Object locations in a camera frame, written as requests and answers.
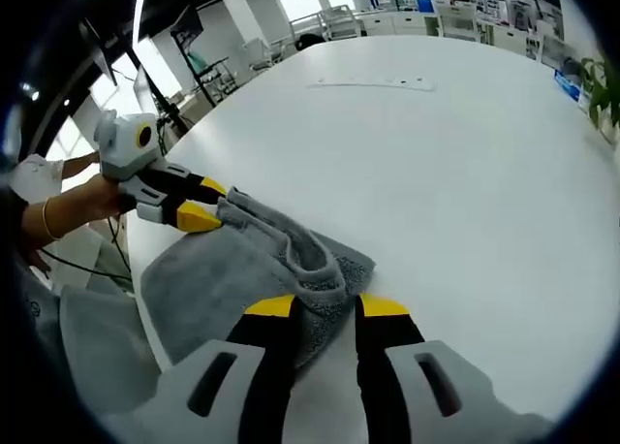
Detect gold bracelet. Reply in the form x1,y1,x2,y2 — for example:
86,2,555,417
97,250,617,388
41,196,62,242

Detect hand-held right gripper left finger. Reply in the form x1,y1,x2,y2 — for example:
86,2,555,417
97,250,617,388
139,293,304,444

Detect white socket panel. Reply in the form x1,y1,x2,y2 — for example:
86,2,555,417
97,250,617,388
306,75,438,93

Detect grey towel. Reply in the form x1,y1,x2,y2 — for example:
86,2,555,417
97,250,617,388
139,185,379,368

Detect black frame rack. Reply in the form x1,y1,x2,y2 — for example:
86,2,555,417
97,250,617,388
169,25,239,110

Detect person's left hand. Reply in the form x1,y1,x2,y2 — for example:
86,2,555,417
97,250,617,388
86,174,140,219

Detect green potted plant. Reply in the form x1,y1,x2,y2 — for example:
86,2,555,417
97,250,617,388
579,55,620,131

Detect black tripod stand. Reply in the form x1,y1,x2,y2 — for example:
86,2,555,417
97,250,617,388
78,16,191,141

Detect white mesh chair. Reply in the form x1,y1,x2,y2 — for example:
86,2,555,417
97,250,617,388
437,2,480,42
318,10,346,42
539,31,567,71
336,5,363,39

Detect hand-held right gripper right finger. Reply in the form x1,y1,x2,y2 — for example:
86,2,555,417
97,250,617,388
356,292,554,444

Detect blue box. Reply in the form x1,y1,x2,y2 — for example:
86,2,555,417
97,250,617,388
553,70,583,102

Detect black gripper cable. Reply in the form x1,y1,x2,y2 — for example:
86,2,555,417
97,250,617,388
37,214,136,284

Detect black bag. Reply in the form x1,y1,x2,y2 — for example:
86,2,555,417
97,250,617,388
296,33,326,53

